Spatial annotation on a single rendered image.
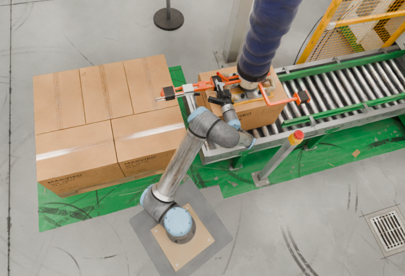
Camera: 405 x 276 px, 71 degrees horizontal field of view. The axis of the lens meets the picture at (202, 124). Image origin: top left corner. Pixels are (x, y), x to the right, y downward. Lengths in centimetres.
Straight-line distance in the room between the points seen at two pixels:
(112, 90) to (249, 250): 188
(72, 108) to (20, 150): 85
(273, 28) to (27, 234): 257
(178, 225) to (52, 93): 171
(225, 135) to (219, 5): 306
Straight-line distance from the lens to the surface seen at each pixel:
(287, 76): 283
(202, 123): 141
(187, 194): 205
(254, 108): 215
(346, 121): 285
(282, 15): 159
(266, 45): 175
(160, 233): 195
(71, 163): 247
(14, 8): 459
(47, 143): 260
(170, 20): 396
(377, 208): 340
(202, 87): 200
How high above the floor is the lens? 274
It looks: 63 degrees down
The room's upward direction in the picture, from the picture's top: 10 degrees clockwise
